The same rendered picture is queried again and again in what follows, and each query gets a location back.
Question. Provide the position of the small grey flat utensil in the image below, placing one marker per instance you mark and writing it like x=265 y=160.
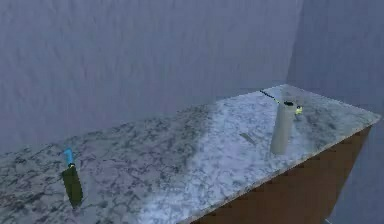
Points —
x=248 y=138

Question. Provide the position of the marble top brown counter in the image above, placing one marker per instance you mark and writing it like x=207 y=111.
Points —
x=186 y=160

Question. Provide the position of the tall grey cylinder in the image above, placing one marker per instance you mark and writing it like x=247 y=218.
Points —
x=282 y=130

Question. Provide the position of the black yellow-green thin utensil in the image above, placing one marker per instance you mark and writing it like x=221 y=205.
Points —
x=270 y=96

